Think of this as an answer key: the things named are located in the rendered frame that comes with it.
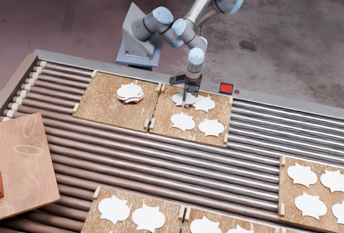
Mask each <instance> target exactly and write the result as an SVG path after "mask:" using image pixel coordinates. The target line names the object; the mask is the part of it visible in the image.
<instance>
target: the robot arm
mask: <svg viewBox="0 0 344 233"><path fill-rule="evenodd" d="M242 3H243V0H195V1H194V3H193V4H192V6H191V7H190V9H189V10H188V11H187V13H186V15H185V16H184V18H180V19H178V20H177V21H176V22H175V23H174V21H173V16H172V14H171V12H170V11H169V10H168V9H166V8H164V7H159V8H157V9H155V10H154V11H152V12H151V13H150V14H148V15H147V16H145V17H143V18H139V19H136V20H134V21H133V22H132V24H131V29H132V32H133V34H134V36H135V37H136V38H137V39H138V40H139V41H141V42H147V41H148V40H150V38H151V37H152V35H153V34H154V33H156V32H158V33H159V34H160V35H161V36H162V37H163V38H164V40H165V41H166V42H167V43H168V44H169V45H170V46H171V47H173V48H176V47H179V46H181V45H183V43H185V44H186V45H187V46H188V47H189V48H190V53H189V55H188V63H187V68H186V74H184V75H179V76H173V77H170V79H169V84H170V85H171V86H173V85H177V84H182V83H184V84H185V86H184V94H183V99H182V107H184V105H185V104H192V103H193V100H191V99H190V94H187V93H191V94H194V95H196V96H198V94H196V93H199V89H200V84H201V80H202V74H200V73H201V68H202V64H203V60H204V56H205V52H206V49H207V40H206V39H205V38H203V37H200V36H197V34H196V33H195V32H194V30H195V29H196V28H198V27H199V26H201V25H203V24H204V23H206V22H208V21H209V20H211V19H212V18H214V17H215V16H217V15H219V14H225V13H228V14H233V13H235V12H236V11H237V10H238V9H239V7H240V6H241V5H242ZM186 96H187V97H186Z"/></svg>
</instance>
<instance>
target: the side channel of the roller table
mask: <svg viewBox="0 0 344 233"><path fill-rule="evenodd" d="M38 61H39V59H38V55H35V54H30V53H29V54H28V55H27V56H26V58H25V59H24V60H23V62H22V63H21V64H20V66H19V67H18V69H17V70H16V71H15V73H14V74H13V76H12V77H11V78H10V80H9V81H8V83H7V84H6V85H5V87H4V88H3V89H2V91H1V92H0V117H1V116H3V113H4V110H8V105H9V103H13V102H12V99H13V97H14V96H17V91H18V90H21V86H22V84H23V83H24V84H25V80H26V78H29V74H30V72H33V68H34V67H36V66H37V62H38Z"/></svg>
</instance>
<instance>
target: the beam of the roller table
mask: <svg viewBox="0 0 344 233"><path fill-rule="evenodd" d="M33 54H35V55H38V59H39V61H46V62H48V63H53V64H57V65H62V66H67V67H72V68H77V69H82V70H87V71H92V72H93V71H94V70H97V72H100V73H105V74H110V75H115V76H120V77H125V78H129V79H134V80H139V81H145V82H149V83H154V84H159V83H161V84H162V85H163V83H165V84H166V86H171V85H170V84H169V79H170V77H173V75H168V74H163V73H158V72H152V71H147V70H142V69H137V68H131V67H126V66H121V65H116V64H112V63H107V62H102V61H97V60H91V59H86V58H81V57H76V56H71V55H65V54H60V53H55V52H50V51H45V50H40V49H36V50H35V51H34V53H33ZM184 86H185V84H184V83H182V84H177V85H173V86H171V87H177V88H184ZM219 90H220V84H215V83H209V82H204V81H201V84H200V89H199V92H204V93H210V94H215V95H221V96H226V97H230V96H233V99H234V100H239V101H244V102H249V103H255V104H260V105H265V106H268V107H273V108H278V109H283V110H288V111H294V112H299V113H304V114H309V115H314V116H319V117H325V118H330V119H335V120H340V121H344V109H341V108H336V107H331V106H328V105H322V104H317V103H312V102H307V101H301V100H296V99H291V98H286V97H280V96H275V95H270V94H265V93H260V92H255V91H250V90H244V89H239V88H234V87H233V91H232V95H226V94H221V93H219ZM235 90H239V92H240V93H239V94H236V93H235V92H234V91H235Z"/></svg>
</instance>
